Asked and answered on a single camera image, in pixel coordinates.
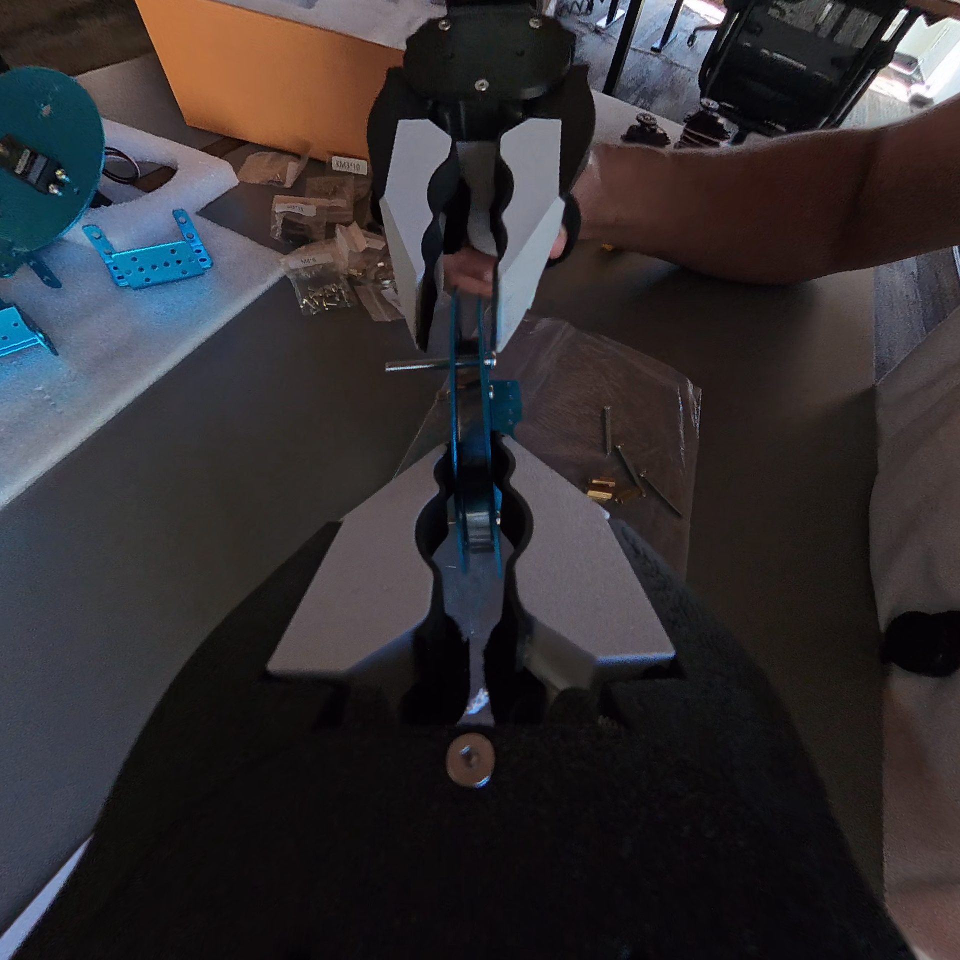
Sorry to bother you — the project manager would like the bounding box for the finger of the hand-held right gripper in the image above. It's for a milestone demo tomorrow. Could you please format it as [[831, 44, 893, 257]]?
[[489, 116, 567, 351], [381, 116, 460, 354]]

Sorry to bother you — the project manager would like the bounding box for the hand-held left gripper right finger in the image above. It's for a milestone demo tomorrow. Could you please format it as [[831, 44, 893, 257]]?
[[487, 435, 676, 725]]

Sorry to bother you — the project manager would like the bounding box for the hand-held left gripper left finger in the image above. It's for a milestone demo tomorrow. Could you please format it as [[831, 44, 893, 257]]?
[[267, 441, 460, 725]]

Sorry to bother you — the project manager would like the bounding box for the blue round bearing base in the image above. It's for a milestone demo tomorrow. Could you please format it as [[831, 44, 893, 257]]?
[[457, 291, 523, 580]]

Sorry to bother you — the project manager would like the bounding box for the person's right forearm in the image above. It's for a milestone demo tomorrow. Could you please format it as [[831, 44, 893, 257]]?
[[600, 97, 960, 286]]

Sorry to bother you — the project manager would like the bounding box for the person's right hand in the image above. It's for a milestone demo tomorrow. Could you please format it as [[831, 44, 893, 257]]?
[[441, 148, 625, 299]]

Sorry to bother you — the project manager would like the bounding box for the pile of small screw bags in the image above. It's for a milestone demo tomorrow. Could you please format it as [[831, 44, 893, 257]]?
[[234, 146, 411, 325]]

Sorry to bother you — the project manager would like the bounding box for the black servo motor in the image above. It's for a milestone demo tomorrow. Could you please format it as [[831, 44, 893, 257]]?
[[620, 112, 674, 149], [677, 97, 734, 149]]

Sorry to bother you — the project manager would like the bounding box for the orange open cardboard box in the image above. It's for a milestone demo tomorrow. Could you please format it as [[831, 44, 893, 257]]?
[[135, 0, 453, 164]]

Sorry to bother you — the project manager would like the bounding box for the clear plastic bag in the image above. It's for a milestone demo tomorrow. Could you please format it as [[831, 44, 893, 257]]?
[[397, 315, 704, 561]]

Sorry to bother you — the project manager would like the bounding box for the white foam sheet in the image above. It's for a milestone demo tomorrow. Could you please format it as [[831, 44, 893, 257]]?
[[0, 116, 291, 513]]

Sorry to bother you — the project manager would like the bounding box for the black mesh office chair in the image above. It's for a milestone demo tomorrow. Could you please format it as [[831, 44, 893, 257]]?
[[696, 0, 933, 145]]

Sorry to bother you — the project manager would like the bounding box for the teal round plate with servo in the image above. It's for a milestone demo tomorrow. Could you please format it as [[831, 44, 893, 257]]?
[[0, 66, 107, 258]]

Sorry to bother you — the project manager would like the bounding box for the printed assembly guide sheet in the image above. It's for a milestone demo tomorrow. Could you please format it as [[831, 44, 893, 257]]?
[[0, 838, 93, 955]]

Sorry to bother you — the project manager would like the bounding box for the blue U bracket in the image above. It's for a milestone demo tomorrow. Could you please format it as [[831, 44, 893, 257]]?
[[81, 207, 214, 291]]

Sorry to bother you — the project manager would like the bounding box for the black cable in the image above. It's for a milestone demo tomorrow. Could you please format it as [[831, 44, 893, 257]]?
[[100, 147, 145, 190]]

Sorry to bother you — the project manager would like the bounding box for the black lanyard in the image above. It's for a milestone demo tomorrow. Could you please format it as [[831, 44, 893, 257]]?
[[877, 608, 960, 679]]

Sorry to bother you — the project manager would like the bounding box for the teal perforated bracket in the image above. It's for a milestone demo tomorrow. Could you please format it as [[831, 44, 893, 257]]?
[[0, 236, 66, 291]]

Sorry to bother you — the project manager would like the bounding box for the blue bracket with hole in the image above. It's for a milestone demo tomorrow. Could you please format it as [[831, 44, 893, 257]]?
[[0, 300, 60, 361]]

